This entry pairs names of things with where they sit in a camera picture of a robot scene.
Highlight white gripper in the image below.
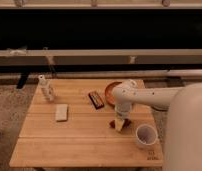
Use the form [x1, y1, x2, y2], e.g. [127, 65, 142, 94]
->
[115, 104, 132, 132]

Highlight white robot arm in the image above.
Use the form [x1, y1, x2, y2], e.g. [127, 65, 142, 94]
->
[112, 80, 202, 171]

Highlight white sponge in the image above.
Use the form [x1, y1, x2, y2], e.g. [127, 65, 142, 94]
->
[55, 104, 68, 122]

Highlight white cup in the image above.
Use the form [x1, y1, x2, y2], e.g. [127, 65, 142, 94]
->
[135, 124, 158, 149]

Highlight orange bowl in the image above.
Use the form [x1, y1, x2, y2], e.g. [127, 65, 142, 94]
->
[105, 82, 119, 106]

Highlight dark chocolate bar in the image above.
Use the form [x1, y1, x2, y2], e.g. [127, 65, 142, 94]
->
[88, 91, 104, 109]

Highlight white plastic bottle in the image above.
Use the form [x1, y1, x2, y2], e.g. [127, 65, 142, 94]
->
[38, 75, 55, 102]

